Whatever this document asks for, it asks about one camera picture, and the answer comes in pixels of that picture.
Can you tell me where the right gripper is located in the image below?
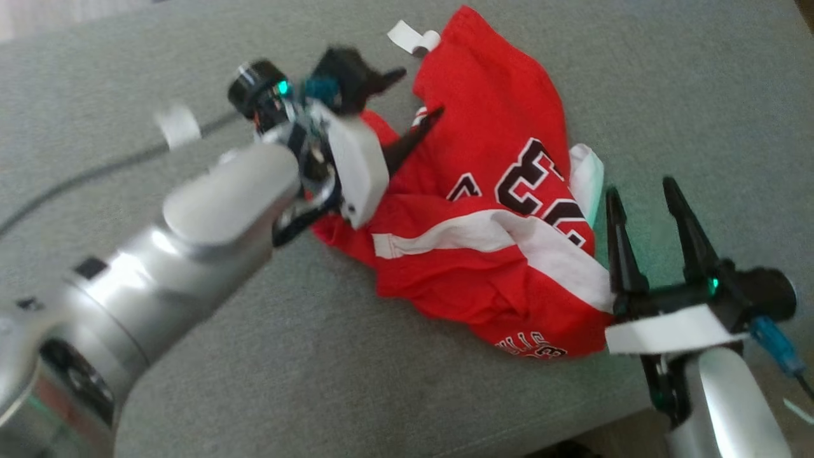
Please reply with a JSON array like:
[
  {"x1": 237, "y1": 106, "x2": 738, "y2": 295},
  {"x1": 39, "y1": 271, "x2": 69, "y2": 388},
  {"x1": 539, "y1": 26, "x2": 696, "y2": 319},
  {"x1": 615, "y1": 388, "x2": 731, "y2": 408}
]
[{"x1": 604, "y1": 176, "x2": 750, "y2": 428}]

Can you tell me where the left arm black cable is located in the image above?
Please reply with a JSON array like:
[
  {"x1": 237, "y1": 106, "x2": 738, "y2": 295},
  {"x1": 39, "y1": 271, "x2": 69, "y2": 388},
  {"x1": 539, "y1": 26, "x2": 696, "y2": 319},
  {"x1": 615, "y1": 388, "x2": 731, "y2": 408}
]
[{"x1": 0, "y1": 75, "x2": 339, "y2": 237}]

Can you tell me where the red and white jersey garment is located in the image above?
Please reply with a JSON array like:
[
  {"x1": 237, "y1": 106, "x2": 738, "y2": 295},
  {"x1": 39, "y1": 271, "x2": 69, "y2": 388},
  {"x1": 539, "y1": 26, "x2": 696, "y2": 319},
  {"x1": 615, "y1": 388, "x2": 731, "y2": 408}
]
[{"x1": 312, "y1": 5, "x2": 617, "y2": 360}]

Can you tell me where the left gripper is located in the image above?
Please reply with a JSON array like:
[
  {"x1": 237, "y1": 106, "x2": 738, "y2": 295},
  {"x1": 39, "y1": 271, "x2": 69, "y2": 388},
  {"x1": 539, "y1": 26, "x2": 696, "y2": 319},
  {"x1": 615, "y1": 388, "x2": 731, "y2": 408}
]
[{"x1": 279, "y1": 46, "x2": 446, "y2": 231}]

